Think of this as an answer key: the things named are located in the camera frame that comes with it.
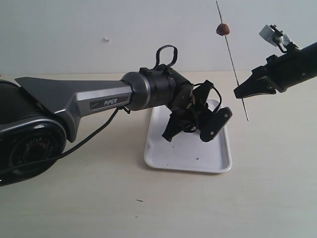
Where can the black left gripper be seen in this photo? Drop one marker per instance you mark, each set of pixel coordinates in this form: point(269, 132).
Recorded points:
point(190, 113)

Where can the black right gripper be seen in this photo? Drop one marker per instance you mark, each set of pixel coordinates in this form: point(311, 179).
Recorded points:
point(295, 66)

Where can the thin metal skewer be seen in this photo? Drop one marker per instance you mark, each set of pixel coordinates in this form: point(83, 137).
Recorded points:
point(227, 45)

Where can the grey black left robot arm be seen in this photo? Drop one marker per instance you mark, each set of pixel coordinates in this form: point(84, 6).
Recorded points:
point(39, 116)

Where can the white rectangular plastic tray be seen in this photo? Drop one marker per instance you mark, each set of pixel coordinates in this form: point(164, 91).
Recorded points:
point(186, 151)

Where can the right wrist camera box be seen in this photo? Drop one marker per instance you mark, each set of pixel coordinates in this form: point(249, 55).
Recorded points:
point(277, 38)

